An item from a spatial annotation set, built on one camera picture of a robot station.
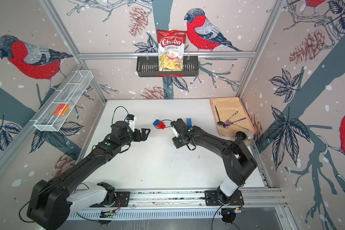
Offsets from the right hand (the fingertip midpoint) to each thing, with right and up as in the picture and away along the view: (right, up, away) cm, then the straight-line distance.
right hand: (177, 140), depth 89 cm
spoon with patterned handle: (+45, +16, +21) cm, 53 cm away
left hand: (-18, +9, -7) cm, 22 cm away
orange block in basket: (-61, +20, -16) cm, 67 cm away
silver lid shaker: (+45, +3, -3) cm, 45 cm away
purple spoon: (+37, +9, +15) cm, 41 cm away
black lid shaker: (+38, +4, -3) cm, 39 cm away
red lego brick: (-12, +9, +12) cm, 19 cm away
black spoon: (+32, +10, +16) cm, 37 cm away
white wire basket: (-64, +30, -5) cm, 71 cm away
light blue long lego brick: (+9, +11, +12) cm, 18 cm away
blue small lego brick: (-15, +11, +13) cm, 23 cm away
